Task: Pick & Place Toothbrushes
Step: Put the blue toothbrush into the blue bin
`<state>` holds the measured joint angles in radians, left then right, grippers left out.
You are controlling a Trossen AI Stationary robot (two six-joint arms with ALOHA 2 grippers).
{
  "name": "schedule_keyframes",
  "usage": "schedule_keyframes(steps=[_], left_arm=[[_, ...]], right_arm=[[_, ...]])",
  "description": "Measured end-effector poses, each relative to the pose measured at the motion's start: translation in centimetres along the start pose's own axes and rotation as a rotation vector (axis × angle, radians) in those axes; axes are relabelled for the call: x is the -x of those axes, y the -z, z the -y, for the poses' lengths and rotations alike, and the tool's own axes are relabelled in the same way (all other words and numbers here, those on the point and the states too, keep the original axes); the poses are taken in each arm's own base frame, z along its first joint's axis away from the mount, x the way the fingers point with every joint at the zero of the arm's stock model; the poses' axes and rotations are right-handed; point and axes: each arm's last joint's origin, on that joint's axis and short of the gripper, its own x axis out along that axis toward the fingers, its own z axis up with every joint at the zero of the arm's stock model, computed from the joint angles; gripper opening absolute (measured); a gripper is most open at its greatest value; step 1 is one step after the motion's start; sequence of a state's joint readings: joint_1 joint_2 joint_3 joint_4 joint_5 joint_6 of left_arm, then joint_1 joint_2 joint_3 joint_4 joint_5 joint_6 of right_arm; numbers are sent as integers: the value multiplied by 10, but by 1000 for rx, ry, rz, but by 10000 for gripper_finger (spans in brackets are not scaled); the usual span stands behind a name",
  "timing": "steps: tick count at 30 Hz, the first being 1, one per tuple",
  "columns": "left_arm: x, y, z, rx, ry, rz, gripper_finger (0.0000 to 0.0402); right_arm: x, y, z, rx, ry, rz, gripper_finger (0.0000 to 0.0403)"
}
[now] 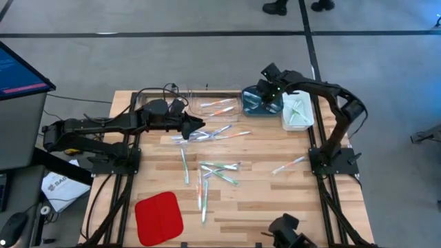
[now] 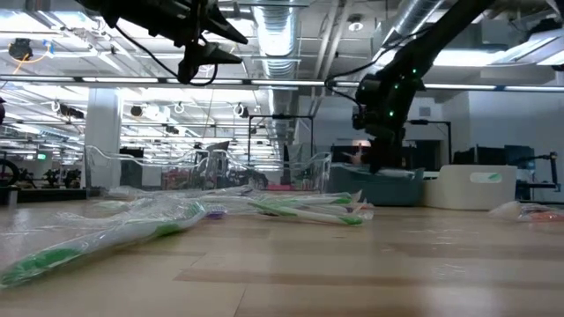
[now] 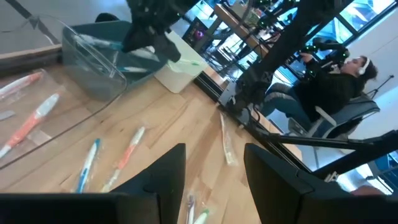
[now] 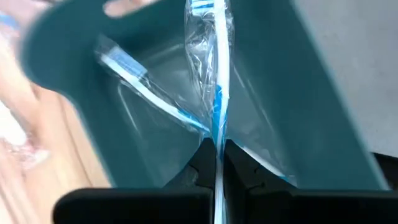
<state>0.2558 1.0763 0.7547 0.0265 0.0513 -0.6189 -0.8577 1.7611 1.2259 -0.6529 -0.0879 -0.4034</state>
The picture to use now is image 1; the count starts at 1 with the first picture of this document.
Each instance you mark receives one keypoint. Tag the blue screen monitor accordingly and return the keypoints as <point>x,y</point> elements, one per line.
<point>17,75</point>

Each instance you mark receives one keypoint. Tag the red cloth mat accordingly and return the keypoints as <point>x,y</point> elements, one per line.
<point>158,218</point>

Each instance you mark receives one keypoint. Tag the black mechanical device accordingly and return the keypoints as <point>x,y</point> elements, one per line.
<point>289,230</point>

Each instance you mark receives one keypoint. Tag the purple toothbrush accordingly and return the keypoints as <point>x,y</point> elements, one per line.
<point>201,132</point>
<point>212,173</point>

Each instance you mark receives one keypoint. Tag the black computer mouse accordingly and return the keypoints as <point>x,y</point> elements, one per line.
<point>13,227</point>

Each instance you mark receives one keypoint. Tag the white tape roll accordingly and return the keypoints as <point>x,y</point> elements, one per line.
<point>45,209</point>

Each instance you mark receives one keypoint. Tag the clear plastic bin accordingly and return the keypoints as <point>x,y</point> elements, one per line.
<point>217,118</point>
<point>151,96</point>

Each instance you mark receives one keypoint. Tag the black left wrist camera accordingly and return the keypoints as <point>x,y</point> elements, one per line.
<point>176,106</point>

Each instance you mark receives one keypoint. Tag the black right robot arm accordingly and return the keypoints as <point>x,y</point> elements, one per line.
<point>337,103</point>

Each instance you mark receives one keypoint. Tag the white printed box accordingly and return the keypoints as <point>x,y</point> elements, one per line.
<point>65,191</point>

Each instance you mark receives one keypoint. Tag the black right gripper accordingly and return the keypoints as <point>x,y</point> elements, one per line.
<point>272,91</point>

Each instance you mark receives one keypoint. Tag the teal plastic bin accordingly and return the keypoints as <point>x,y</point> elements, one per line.
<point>246,112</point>

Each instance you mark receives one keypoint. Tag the green toothbrush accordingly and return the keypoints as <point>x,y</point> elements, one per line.
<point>204,203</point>
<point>295,112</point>
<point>224,177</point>
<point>185,165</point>
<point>220,165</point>
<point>302,114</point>

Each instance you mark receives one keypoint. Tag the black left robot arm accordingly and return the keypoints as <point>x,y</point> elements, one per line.
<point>86,127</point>

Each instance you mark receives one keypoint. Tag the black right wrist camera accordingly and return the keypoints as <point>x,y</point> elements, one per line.
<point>271,71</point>

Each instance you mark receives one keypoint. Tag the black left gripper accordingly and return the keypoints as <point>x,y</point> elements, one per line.
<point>174,122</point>

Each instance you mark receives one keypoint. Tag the white plastic bin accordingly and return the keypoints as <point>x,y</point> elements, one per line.
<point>306,120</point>

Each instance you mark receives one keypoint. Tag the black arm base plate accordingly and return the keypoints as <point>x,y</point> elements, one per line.
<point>344,167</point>
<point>103,168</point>

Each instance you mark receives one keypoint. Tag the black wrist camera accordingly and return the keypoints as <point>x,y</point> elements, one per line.
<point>176,106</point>
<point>271,71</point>

